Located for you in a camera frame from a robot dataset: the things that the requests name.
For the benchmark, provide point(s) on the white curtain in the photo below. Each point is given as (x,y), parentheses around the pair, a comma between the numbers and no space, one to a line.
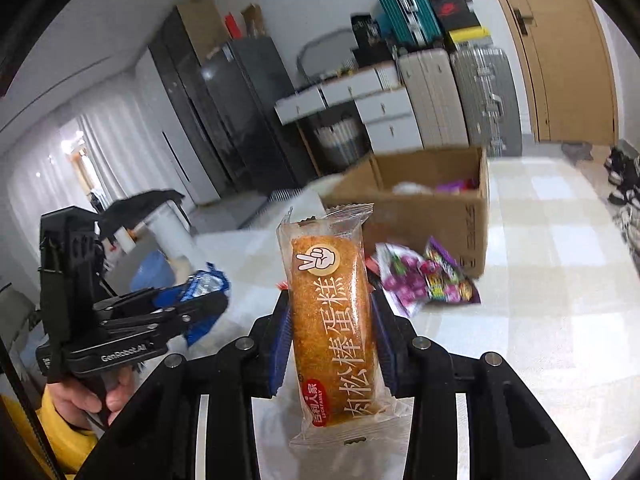
(50,185)

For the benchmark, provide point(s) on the yellow black shoe box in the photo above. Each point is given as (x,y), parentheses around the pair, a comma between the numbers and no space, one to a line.
(467,37)

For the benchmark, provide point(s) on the white desk with drawers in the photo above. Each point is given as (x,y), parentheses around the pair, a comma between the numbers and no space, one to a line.
(385,110)

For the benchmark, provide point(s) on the small cardboard box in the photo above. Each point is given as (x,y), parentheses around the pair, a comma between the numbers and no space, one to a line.
(252,20)

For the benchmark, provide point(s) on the brown cake packet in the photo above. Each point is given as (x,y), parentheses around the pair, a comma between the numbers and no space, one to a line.
(332,310)

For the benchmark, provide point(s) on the blue cookie packet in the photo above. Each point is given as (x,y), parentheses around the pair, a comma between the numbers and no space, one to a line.
(207,282)

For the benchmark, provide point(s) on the white thermos jug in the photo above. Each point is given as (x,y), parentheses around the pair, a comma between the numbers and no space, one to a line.
(172,232)

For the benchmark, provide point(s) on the beige suitcase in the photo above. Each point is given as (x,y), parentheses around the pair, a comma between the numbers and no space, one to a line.
(432,100)

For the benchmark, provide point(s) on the grey door mat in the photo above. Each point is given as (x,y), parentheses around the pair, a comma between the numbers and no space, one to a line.
(576,151)

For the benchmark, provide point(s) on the white marble side table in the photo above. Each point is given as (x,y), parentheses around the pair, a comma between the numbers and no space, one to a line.
(240,260)

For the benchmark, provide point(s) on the person's left forearm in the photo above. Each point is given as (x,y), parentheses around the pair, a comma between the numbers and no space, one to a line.
(75,452)

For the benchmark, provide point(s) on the black storage box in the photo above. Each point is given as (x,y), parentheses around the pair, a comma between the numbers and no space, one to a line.
(372,55)

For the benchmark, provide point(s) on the grey refrigerator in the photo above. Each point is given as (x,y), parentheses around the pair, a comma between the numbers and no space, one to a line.
(250,110)

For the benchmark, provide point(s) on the silver suitcase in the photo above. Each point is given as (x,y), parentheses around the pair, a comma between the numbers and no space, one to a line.
(487,100)

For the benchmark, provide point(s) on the large flat cardboard box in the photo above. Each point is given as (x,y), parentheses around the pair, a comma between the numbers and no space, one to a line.
(202,25)

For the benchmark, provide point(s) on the red paper bag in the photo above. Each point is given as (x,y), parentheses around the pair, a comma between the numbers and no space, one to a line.
(233,25)

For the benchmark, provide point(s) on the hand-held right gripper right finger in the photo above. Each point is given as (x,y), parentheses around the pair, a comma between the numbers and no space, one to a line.
(385,355)

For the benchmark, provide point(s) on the black paper bag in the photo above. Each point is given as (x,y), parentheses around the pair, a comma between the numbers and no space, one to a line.
(367,30)

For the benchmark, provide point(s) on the person's left hand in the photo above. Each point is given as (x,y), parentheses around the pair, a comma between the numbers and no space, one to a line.
(70,405)

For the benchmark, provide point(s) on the clear packet purple candies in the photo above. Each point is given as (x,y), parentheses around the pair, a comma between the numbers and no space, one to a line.
(405,280)

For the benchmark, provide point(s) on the brown cardboard box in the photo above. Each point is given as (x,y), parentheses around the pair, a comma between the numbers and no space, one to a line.
(425,220)

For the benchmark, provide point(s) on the dark cloth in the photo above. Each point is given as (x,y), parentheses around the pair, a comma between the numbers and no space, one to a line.
(140,205)

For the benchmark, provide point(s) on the dark red shoe box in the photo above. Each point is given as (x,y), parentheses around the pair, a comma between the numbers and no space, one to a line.
(457,14)

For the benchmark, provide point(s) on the teal suitcase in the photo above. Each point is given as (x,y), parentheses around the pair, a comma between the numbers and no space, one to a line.
(405,5)

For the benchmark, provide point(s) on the stacked blue bowls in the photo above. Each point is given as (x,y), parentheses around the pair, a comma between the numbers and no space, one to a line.
(150,272)

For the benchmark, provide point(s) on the black white patterned rug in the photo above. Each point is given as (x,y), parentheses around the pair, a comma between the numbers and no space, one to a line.
(284,195)

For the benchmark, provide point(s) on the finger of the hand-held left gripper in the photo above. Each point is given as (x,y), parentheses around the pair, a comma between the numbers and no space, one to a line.
(170,324)
(140,301)

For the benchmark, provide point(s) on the dark glass cabinet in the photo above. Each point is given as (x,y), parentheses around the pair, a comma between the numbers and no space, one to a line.
(185,85)

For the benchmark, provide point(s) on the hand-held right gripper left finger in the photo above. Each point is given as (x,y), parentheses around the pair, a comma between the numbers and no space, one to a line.
(280,350)

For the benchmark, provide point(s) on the woven laundry basket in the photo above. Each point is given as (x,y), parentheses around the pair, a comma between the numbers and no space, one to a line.
(342,140)

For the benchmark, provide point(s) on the arched mirror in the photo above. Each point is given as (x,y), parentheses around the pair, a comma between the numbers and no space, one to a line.
(325,52)

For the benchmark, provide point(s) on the wooden door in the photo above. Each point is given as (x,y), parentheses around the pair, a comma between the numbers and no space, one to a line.
(565,60)

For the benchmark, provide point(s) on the pile of dark shoes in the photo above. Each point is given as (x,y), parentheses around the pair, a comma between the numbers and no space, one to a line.
(625,195)

